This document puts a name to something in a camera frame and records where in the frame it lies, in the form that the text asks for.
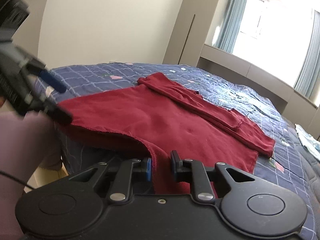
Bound red knit sweater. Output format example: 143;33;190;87
60;73;275;194

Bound purple sleeved forearm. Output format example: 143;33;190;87
1;112;61;239

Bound blue plaid floral quilt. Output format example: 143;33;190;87
35;62;317;239

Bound grey bed sheet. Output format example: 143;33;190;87
283;117;319;239

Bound beige window bench shelf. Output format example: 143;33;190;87
197;44;319;136

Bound light blue folded cloth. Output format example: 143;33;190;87
295;124;320;161

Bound beige wardrobe cabinet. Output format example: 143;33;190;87
163;0;219;66

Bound right blue curtain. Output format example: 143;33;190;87
294;11;319;98

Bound blue curtain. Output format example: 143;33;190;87
215;0;247;54
294;11;319;98

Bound bright window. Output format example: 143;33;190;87
233;0;315;86

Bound left blue curtain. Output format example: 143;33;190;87
215;0;247;54

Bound black cable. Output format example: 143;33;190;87
0;170;34;190

